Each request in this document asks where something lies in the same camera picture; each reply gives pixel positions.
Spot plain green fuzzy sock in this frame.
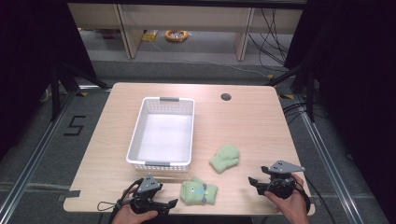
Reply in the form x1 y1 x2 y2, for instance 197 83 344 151
208 143 241 175

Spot green fuzzy sock face print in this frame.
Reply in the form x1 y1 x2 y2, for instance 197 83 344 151
179 176 219 206

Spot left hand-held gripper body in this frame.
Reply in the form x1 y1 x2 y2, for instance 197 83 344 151
129 174 163 215

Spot person's right hand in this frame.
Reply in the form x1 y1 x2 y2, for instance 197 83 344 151
263 173 309 224

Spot person's left hand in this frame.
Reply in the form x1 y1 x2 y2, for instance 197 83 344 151
111 186 159 224

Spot black curtain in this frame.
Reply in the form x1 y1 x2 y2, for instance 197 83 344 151
0 0 97 160
284 0 396 218

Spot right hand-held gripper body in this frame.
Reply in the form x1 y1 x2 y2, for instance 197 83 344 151
268 160 306 200

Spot bundle of black hanging cables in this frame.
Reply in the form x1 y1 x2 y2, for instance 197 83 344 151
247 7 290 66

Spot black looped gripper cable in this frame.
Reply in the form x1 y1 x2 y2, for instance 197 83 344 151
96 178 144 224

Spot black metal stand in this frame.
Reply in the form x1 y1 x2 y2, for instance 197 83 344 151
264 63 316 122
49 62 108 122

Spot yellow packet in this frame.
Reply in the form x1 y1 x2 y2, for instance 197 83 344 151
141 30 159 42

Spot black floor cables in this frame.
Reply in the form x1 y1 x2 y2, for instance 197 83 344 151
281 101 312 125

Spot white perforated plastic basket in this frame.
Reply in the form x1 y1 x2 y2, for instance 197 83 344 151
125 96 196 173

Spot light wooden shelf unit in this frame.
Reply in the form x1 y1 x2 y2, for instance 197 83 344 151
67 3 304 62

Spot orange cable coil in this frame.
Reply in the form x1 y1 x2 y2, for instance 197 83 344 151
163 29 190 43

